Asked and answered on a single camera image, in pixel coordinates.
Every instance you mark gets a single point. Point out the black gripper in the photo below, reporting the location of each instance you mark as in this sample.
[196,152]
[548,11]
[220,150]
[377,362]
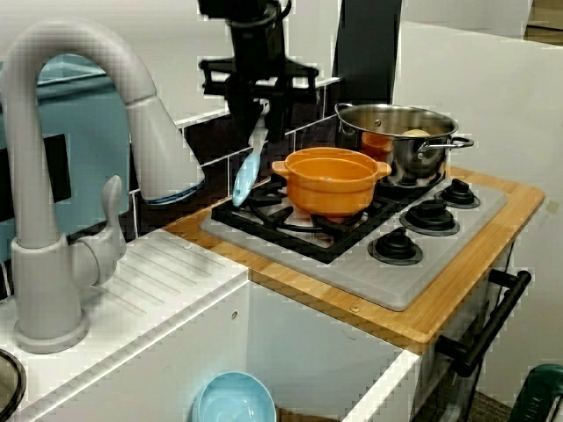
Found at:
[257,53]

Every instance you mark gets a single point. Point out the light blue plate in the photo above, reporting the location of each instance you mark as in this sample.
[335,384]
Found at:
[233,400]

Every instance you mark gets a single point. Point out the black burner grate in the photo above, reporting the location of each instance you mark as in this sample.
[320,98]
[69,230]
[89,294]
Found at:
[272,224]

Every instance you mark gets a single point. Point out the brass countertop screw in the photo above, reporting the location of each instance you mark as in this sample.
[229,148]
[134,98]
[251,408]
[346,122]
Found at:
[355,307]

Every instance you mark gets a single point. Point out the green clamp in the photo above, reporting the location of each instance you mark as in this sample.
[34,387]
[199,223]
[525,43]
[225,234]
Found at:
[543,395]

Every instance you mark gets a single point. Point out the stainless steel pot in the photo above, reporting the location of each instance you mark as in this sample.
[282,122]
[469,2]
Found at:
[418,158]

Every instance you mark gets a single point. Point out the grey stove top panel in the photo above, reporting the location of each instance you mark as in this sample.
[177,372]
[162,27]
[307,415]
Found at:
[396,281]

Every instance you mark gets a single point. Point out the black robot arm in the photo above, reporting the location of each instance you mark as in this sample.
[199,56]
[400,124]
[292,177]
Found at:
[242,11]

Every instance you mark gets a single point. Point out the yellow food item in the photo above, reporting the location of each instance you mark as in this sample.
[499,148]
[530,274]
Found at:
[415,133]

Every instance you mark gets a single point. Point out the dark round lid rim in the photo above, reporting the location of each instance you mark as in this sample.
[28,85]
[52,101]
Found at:
[15,378]

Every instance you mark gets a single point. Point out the black stove knob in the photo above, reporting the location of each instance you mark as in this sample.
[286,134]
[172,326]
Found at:
[429,216]
[459,193]
[395,246]

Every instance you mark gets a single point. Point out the light blue plastic spoon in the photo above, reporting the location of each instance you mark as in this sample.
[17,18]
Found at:
[246,176]

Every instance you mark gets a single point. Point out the white sink basin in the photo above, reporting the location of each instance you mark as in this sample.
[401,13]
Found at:
[286,343]

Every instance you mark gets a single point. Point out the grey toy faucet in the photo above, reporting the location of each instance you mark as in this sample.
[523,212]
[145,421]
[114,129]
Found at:
[44,220]

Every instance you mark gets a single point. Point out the black hood panel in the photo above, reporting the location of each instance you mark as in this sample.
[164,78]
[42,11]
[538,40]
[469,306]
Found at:
[367,53]

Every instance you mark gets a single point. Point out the orange plastic pot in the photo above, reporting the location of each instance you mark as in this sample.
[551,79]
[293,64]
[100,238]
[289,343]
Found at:
[330,184]

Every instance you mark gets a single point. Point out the wooden kitchen countertop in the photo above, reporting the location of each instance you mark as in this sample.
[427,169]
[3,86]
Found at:
[462,290]

